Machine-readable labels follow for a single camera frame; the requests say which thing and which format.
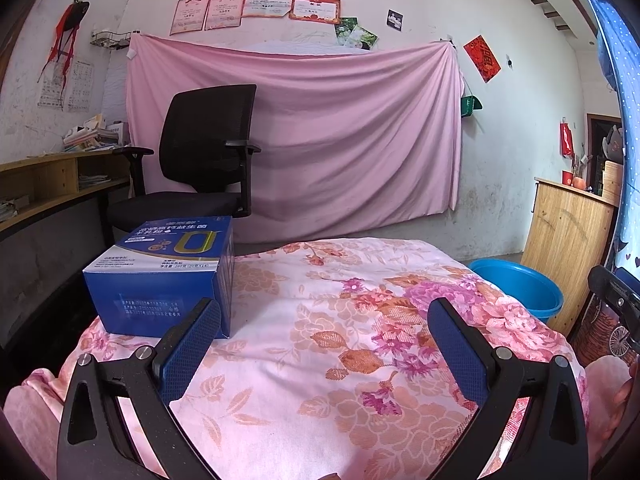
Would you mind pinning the pile of grey papers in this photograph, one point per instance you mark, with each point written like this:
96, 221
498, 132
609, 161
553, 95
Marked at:
12, 208

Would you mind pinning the pink hanging sheet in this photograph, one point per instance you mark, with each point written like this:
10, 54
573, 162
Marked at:
350, 125

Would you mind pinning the person's right hand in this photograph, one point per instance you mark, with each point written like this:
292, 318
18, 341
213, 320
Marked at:
631, 390

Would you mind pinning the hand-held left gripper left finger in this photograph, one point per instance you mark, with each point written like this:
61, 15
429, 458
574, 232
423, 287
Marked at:
192, 347

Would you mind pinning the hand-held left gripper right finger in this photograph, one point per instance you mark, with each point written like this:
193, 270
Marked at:
457, 350

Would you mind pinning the dark grey hanging cloth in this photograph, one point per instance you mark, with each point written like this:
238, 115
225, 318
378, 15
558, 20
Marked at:
613, 142

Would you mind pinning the black office chair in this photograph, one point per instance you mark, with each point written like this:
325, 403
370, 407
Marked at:
205, 135

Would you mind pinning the small black white photo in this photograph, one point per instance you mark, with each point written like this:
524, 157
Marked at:
394, 19

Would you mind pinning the red paper wall decoration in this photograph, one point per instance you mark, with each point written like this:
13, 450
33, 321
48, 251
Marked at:
482, 58

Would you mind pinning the light wooden board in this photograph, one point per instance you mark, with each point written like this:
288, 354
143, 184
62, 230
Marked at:
612, 182

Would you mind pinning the red hanging bag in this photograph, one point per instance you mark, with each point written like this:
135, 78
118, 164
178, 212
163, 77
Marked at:
566, 138

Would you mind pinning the green plastic hanging holder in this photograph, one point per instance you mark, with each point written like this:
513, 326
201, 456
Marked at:
470, 105

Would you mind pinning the blue cardboard box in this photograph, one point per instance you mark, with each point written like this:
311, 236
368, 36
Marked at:
145, 280

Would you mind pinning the red cup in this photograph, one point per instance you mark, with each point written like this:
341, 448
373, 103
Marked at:
567, 178

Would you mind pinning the magazines in shelf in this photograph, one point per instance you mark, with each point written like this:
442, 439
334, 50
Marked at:
95, 180

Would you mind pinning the floral pink blanket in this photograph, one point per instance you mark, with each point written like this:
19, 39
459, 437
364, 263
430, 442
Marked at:
310, 340

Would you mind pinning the orange fruit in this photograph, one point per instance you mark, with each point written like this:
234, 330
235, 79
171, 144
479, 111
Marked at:
578, 182

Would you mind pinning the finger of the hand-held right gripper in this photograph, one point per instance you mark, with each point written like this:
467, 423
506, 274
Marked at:
615, 292

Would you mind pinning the stack of books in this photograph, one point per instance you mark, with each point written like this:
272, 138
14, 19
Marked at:
92, 137

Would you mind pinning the dark wooden door frame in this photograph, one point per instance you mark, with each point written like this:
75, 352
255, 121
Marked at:
590, 147

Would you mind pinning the light wooden cabinet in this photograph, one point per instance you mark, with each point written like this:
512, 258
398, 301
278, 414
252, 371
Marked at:
565, 245

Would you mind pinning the white wall chart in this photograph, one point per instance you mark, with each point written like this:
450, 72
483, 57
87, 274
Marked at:
51, 85
80, 86

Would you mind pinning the pink fluffy blanket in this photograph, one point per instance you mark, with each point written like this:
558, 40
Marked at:
35, 410

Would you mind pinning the green nature photo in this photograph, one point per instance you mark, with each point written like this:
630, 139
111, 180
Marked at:
366, 39
342, 29

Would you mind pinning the red tassel wall ornament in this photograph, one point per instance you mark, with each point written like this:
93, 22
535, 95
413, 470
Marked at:
67, 17

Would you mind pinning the blue dotted curtain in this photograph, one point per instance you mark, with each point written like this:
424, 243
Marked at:
620, 60

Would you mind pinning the blue plastic basin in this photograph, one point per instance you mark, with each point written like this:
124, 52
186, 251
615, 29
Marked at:
515, 282

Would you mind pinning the wooden desk shelf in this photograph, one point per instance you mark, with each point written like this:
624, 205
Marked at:
45, 175

